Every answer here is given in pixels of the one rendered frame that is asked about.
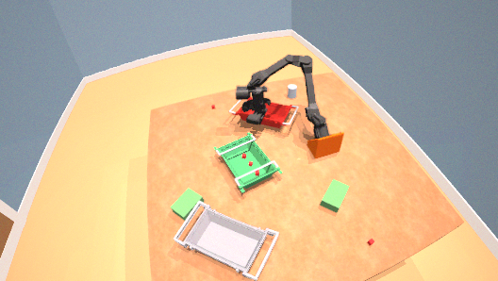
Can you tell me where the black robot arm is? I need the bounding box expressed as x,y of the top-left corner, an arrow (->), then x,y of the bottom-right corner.
235,55 -> 331,139

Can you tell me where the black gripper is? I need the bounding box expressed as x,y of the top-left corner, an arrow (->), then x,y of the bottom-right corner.
246,98 -> 272,124

